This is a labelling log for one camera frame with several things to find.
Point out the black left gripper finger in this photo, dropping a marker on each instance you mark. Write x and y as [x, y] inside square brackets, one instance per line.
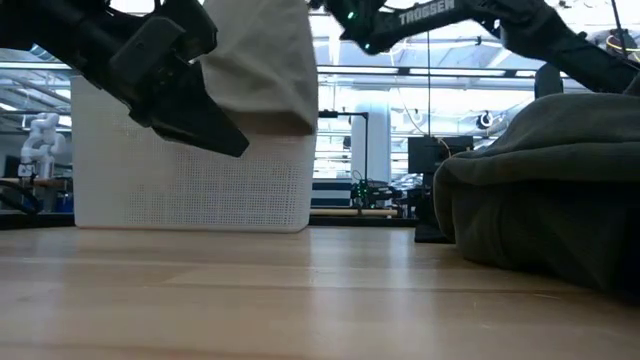
[200, 115]

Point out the white perforated laundry basket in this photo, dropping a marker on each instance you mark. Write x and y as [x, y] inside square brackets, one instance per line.
[200, 190]

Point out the beige garment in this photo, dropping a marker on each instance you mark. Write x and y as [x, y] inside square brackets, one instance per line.
[260, 65]

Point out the olive green hooded garment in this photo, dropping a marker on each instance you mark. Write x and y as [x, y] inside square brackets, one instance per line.
[550, 190]

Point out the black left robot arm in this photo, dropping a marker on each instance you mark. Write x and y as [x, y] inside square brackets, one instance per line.
[40, 25]

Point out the small white robot arm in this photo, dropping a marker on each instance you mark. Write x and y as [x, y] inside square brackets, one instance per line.
[42, 145]

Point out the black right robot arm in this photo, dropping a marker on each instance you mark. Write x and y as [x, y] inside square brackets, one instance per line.
[425, 20]

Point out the white round pillar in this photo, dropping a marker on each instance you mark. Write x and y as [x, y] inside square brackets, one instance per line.
[372, 145]

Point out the black monitor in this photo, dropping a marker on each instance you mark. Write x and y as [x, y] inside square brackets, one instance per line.
[440, 155]

